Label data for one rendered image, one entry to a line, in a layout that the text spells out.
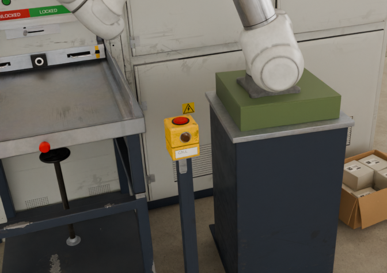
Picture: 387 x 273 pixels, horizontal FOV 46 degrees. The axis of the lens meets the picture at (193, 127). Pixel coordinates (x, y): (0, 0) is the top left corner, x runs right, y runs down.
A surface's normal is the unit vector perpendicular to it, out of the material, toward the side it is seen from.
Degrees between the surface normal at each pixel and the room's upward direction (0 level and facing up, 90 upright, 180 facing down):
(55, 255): 0
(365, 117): 90
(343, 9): 90
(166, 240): 0
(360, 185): 90
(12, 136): 0
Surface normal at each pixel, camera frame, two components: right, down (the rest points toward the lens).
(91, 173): 0.29, 0.41
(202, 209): -0.05, -0.90
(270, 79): 0.07, 0.51
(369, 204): 0.37, 0.04
